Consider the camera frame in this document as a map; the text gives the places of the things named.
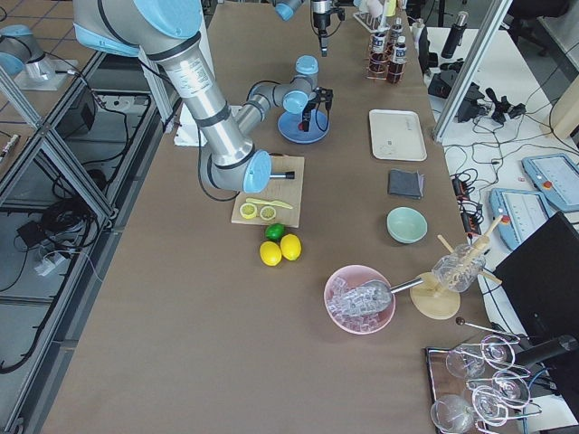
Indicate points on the blue plate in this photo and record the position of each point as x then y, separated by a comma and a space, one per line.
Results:
318, 128

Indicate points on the lower right drink bottle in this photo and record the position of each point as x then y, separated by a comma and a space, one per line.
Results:
396, 30

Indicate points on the copper wire bottle rack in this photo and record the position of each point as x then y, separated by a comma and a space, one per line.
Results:
386, 51

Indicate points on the lower whole yellow lemon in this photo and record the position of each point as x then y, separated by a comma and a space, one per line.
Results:
270, 253

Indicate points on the upper lemon half slice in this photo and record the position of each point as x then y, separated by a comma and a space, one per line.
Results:
267, 213

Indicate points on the clear glass mug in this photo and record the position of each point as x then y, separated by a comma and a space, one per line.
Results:
458, 270

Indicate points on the blue teach pendant near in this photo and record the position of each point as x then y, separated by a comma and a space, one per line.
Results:
523, 213

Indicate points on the top drink bottle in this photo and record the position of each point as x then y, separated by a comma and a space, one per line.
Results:
378, 58

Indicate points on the steel muddler black tip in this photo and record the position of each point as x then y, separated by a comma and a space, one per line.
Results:
283, 175

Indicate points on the steel ice scoop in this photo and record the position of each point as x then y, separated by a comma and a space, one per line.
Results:
373, 296

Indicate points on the bamboo cutting board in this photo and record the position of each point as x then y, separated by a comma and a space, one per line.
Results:
285, 190

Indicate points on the lower lemon half slice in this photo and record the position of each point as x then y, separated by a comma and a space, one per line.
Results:
248, 211

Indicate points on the black thermos bottle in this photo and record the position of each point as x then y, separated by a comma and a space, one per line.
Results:
455, 35

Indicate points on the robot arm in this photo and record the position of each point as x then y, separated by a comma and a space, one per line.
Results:
321, 12
169, 34

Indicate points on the wire glass holder rack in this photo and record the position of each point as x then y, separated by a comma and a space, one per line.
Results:
479, 387

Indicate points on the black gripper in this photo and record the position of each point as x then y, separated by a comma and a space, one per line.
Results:
319, 20
309, 109

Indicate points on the grey folded cloth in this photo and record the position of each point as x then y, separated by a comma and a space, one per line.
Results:
405, 184

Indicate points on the wooden cup stand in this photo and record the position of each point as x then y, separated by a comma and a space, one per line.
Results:
435, 301

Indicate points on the yellow plastic knife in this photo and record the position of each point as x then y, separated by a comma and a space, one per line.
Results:
273, 203

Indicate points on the upper whole yellow lemon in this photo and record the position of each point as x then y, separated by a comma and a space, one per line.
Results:
290, 246

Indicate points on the black monitor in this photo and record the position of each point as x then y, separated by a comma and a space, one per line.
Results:
540, 278

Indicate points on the blue teach pendant far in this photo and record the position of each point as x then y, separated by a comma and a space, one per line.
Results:
556, 177

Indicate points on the green bowl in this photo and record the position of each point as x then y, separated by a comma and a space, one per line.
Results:
406, 225

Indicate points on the lemon half slice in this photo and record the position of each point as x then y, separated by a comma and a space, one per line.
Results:
267, 213
248, 211

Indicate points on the pink bowl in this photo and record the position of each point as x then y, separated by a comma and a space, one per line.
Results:
342, 281

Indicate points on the blue teach pendant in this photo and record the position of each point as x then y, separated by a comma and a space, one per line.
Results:
556, 177
523, 213

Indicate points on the lower left drink bottle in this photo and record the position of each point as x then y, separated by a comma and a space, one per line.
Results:
397, 62

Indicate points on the whole yellow lemon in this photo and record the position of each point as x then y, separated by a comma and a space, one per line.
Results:
290, 246
270, 253

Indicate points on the drink bottle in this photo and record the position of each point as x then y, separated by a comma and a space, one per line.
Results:
397, 62
378, 58
396, 30

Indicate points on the green lime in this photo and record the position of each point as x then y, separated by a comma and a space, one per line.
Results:
275, 232

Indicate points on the cream rabbit tray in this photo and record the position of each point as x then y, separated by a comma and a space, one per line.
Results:
396, 135

